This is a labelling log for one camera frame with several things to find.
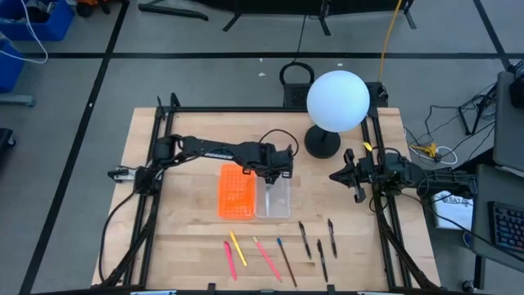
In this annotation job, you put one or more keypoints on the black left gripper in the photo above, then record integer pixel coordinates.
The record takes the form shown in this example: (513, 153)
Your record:
(273, 169)

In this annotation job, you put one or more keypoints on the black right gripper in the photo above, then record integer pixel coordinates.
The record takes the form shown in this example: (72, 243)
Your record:
(359, 177)

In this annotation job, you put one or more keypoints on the black pen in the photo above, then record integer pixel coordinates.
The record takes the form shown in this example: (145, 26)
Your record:
(304, 239)
(322, 261)
(332, 238)

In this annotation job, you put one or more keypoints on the pink pencil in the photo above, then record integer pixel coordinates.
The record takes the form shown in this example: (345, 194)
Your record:
(267, 258)

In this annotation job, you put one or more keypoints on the brown pencil blue cap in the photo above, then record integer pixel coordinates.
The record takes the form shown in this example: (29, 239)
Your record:
(286, 262)

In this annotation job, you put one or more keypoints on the pink highlighter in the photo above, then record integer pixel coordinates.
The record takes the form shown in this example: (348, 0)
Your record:
(230, 260)

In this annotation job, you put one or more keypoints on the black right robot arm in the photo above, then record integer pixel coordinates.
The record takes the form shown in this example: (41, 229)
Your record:
(434, 180)

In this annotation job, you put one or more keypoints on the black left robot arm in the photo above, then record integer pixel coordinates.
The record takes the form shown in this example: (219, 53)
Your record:
(217, 153)

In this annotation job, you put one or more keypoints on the clear plastic supply box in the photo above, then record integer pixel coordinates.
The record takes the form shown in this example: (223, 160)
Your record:
(278, 205)

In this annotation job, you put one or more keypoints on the black perforated box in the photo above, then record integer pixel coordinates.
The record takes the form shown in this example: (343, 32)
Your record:
(295, 96)

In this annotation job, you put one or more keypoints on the yellow tag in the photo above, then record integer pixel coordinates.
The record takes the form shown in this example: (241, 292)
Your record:
(367, 146)

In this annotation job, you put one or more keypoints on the white globe table lamp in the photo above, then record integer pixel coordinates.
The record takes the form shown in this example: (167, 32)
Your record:
(337, 100)

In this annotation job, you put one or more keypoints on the yellow pencil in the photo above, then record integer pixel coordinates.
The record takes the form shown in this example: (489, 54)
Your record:
(238, 248)

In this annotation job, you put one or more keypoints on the white printed bag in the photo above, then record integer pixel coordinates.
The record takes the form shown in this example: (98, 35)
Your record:
(450, 213)

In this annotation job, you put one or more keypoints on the dark grey desk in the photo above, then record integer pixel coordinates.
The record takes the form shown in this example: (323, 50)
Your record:
(487, 184)

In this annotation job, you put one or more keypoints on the black equipment stand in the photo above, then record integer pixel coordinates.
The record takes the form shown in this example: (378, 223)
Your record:
(286, 5)

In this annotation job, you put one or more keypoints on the light grey desk top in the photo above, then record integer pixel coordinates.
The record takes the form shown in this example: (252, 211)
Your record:
(507, 131)

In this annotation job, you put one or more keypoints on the black backlit keyboard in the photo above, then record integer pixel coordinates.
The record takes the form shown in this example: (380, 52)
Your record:
(507, 225)

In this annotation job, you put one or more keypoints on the large blue storage bin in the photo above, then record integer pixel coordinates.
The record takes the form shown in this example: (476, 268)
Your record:
(57, 24)

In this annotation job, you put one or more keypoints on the small blue storage bin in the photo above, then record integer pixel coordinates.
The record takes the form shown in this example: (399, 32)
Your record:
(8, 69)

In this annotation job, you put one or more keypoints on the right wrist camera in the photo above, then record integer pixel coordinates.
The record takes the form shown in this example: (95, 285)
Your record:
(367, 164)

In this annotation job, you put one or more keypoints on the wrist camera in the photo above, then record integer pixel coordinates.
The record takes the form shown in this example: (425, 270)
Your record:
(367, 164)
(273, 153)

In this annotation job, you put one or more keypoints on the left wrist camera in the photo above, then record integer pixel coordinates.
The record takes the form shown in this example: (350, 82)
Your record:
(273, 153)

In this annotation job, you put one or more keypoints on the black aluminium table frame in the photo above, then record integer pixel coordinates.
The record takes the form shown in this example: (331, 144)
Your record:
(266, 109)

